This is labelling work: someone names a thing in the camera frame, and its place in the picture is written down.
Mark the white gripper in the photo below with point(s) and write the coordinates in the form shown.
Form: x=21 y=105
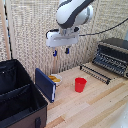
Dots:
x=62 y=39

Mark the blue book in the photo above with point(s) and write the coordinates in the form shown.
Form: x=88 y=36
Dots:
x=44 y=84

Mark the white bowl with yellow food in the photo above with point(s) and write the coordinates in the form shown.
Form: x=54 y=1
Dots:
x=55 y=79

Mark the red plastic cup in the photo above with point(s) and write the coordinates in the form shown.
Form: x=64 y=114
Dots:
x=80 y=84

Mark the black toaster oven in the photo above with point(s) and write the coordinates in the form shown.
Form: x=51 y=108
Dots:
x=112 y=55

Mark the black fabric storage case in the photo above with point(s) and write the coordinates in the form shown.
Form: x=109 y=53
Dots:
x=18 y=96

